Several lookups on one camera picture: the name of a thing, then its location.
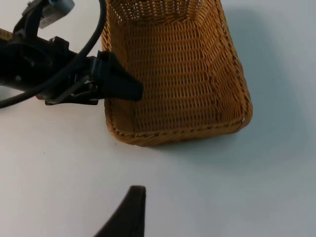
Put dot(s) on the pale brown wicker basket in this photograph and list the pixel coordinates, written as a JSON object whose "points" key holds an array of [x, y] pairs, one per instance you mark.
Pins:
{"points": [[177, 81]]}

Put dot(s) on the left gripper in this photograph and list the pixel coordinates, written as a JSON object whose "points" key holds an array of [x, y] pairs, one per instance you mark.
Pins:
{"points": [[64, 61]]}

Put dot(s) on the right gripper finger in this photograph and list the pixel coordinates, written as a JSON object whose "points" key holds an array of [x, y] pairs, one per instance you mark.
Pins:
{"points": [[128, 217]]}

